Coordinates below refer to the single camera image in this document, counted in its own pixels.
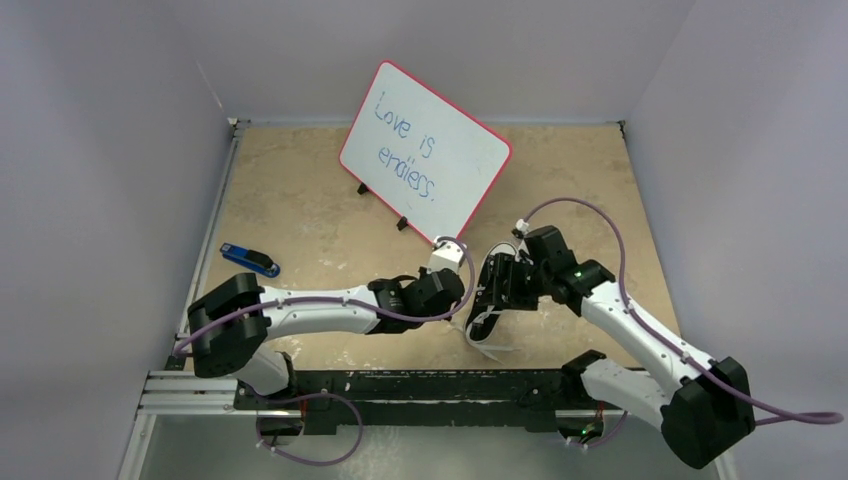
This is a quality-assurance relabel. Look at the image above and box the black canvas sneaker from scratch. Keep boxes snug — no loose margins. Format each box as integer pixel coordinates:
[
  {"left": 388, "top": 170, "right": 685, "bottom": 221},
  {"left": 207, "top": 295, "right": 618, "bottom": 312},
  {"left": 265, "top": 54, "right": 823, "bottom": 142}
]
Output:
[{"left": 465, "top": 242, "right": 518, "bottom": 350}]

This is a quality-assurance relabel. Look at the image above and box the white shoelace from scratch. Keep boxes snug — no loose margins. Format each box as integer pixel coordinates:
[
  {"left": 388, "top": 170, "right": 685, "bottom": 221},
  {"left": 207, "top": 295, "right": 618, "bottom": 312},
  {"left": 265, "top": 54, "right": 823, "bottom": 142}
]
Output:
[{"left": 451, "top": 265, "right": 517, "bottom": 363}]

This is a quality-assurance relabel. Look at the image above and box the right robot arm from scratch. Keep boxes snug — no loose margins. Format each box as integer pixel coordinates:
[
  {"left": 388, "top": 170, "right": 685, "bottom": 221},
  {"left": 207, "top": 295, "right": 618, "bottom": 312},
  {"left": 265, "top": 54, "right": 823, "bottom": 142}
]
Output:
[{"left": 464, "top": 225, "right": 755, "bottom": 469}]

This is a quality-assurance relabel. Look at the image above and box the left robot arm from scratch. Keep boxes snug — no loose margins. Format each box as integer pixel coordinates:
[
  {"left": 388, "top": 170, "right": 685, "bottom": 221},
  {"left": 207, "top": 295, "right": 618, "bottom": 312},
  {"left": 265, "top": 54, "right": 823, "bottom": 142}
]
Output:
[{"left": 173, "top": 268, "right": 472, "bottom": 409}]

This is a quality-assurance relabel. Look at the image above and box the pink-framed whiteboard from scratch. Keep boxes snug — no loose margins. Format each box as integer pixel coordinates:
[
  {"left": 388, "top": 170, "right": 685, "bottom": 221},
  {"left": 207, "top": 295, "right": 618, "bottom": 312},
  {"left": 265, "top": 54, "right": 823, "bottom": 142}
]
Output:
[{"left": 339, "top": 60, "right": 513, "bottom": 240}]

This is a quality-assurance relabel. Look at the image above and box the blue stapler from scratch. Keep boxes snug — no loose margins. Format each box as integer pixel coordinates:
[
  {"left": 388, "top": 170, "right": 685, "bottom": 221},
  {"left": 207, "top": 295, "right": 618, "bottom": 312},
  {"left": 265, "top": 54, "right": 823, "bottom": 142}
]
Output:
[{"left": 219, "top": 243, "right": 281, "bottom": 278}]

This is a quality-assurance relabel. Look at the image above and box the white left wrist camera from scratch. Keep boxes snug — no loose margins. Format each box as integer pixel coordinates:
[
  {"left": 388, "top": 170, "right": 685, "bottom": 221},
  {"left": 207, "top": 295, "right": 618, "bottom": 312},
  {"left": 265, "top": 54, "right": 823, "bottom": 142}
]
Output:
[{"left": 426, "top": 238, "right": 464, "bottom": 273}]

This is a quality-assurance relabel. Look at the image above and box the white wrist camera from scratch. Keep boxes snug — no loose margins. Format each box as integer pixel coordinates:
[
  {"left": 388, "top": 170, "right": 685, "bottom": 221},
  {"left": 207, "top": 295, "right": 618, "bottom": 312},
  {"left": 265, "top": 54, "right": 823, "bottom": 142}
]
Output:
[
  {"left": 511, "top": 218, "right": 530, "bottom": 240},
  {"left": 426, "top": 238, "right": 464, "bottom": 273}
]

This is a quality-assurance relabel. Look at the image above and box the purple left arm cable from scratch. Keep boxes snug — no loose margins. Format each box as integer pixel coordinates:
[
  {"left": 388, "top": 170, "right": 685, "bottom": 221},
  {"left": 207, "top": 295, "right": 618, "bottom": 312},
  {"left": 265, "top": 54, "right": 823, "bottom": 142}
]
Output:
[{"left": 173, "top": 236, "right": 477, "bottom": 467}]

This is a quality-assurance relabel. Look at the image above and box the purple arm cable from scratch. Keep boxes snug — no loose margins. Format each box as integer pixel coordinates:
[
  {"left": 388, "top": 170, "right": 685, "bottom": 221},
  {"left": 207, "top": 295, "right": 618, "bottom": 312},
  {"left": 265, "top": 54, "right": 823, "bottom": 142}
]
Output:
[
  {"left": 173, "top": 236, "right": 477, "bottom": 467},
  {"left": 516, "top": 197, "right": 845, "bottom": 452}
]

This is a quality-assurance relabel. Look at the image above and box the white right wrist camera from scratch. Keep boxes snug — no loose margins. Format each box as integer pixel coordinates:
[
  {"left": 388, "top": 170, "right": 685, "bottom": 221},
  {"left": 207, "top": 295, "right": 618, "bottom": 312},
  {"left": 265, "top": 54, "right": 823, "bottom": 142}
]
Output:
[{"left": 511, "top": 218, "right": 530, "bottom": 240}]

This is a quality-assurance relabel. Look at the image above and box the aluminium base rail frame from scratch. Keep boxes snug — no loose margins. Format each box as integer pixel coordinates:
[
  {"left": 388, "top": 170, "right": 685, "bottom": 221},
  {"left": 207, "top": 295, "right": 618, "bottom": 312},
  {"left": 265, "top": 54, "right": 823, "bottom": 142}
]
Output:
[{"left": 120, "top": 123, "right": 647, "bottom": 479}]

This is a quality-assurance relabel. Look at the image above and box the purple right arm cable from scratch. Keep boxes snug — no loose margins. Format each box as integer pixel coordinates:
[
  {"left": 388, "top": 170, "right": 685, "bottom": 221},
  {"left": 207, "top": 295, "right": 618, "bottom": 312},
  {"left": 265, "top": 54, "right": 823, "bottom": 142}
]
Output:
[{"left": 516, "top": 197, "right": 845, "bottom": 452}]

